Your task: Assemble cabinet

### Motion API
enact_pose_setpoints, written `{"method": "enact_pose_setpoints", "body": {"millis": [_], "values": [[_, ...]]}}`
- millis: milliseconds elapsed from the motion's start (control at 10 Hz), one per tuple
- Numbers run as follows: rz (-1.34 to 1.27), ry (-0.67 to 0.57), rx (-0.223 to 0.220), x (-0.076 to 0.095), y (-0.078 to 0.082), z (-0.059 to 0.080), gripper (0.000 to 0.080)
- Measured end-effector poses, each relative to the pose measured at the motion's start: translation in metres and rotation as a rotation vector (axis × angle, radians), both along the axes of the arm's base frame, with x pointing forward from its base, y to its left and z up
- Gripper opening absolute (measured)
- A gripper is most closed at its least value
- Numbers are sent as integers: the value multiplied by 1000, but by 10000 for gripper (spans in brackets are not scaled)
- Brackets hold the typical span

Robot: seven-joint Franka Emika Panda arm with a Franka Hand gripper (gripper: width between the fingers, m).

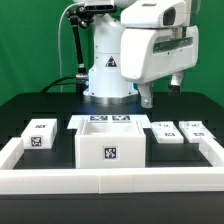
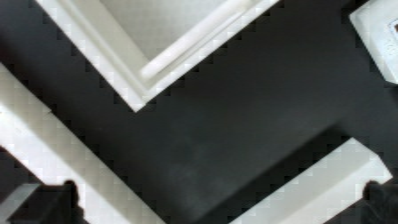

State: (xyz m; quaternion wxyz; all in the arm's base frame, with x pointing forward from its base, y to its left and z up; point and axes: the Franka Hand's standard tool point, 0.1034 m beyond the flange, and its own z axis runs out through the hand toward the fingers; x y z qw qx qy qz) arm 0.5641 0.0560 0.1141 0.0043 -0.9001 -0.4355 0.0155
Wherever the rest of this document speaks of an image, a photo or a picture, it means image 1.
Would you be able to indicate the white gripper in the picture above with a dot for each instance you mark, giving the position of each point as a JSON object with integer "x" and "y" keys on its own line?
{"x": 147, "y": 55}

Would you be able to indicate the white cabinet body box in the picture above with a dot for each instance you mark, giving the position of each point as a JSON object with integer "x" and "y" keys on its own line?
{"x": 110, "y": 145}

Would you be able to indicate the small white cabinet top block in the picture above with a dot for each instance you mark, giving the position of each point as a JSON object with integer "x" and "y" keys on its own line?
{"x": 39, "y": 134}

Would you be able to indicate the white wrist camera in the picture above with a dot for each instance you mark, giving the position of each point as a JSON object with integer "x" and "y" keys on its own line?
{"x": 155, "y": 14}

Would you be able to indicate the flat white tagged base plate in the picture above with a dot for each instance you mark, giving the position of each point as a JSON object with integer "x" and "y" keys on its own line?
{"x": 76, "y": 119}

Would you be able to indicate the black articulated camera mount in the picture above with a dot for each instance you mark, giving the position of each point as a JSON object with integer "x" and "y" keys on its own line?
{"x": 79, "y": 36}

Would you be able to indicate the white U-shaped fence frame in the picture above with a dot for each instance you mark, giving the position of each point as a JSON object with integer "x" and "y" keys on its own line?
{"x": 104, "y": 181}

